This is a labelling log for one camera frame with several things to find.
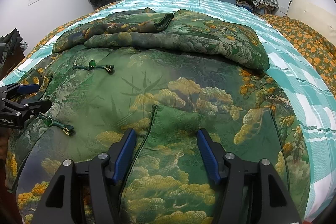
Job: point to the dark cloth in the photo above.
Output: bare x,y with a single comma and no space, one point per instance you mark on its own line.
10,40

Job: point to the orange floral bedsheet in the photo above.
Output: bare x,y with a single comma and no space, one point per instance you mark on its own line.
61,28

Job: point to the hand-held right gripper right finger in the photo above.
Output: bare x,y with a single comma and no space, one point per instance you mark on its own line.
208,158

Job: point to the dark wooden cabinet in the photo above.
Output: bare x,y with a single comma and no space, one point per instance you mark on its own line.
11,66

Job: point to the orange floral quilt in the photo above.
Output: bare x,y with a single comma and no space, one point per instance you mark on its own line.
307,40

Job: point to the pile of folded clothes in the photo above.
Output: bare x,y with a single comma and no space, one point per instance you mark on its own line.
258,2

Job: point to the cream padded headboard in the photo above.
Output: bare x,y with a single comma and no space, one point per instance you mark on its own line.
312,13

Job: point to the teal plaid bed sheet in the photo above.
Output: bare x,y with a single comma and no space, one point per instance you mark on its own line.
288,69

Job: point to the white wall outlet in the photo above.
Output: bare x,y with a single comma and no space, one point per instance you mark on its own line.
283,9

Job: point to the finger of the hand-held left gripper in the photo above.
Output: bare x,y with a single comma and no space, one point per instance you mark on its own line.
36,106
29,89

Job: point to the green landscape print padded jacket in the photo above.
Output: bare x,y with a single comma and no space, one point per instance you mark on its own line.
168,69

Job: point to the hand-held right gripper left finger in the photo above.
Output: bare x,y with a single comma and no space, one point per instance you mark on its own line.
122,158

